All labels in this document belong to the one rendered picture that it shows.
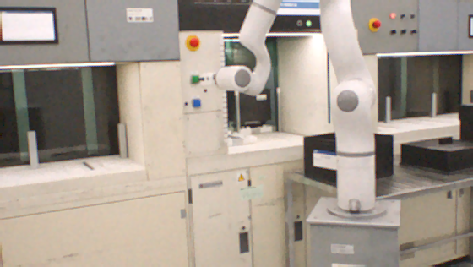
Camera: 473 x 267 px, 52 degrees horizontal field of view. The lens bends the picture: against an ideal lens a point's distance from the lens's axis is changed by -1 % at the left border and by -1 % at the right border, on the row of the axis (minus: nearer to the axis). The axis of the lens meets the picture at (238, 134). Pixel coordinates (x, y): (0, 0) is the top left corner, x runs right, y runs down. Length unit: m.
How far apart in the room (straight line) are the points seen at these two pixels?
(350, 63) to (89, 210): 1.12
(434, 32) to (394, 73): 0.53
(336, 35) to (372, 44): 1.01
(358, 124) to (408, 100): 1.88
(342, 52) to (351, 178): 0.39
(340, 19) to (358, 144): 0.39
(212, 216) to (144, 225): 0.31
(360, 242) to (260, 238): 0.84
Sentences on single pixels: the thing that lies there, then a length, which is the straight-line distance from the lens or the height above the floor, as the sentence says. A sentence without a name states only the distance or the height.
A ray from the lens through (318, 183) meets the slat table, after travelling 2.04.
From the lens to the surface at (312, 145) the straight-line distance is 2.09.
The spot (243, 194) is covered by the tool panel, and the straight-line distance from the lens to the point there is 2.21.
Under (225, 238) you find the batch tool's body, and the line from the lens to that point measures 2.23.
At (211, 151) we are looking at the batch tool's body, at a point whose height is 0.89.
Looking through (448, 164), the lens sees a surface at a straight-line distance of 2.21.
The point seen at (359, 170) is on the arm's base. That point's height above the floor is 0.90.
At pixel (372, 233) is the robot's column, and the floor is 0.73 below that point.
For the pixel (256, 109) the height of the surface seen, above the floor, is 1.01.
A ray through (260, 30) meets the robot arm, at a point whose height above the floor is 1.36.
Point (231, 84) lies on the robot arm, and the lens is 1.65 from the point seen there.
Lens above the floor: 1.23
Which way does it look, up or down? 7 degrees down
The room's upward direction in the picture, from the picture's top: 3 degrees counter-clockwise
